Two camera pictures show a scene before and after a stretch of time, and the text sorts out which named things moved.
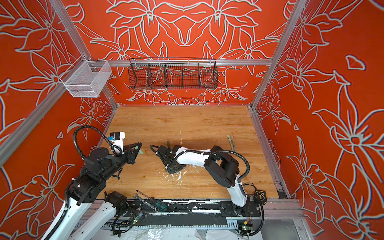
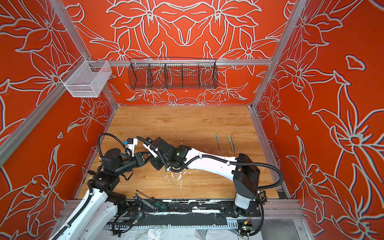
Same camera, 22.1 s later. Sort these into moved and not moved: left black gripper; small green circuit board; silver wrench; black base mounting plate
Moved: left black gripper
Not moved: small green circuit board; black base mounting plate; silver wrench
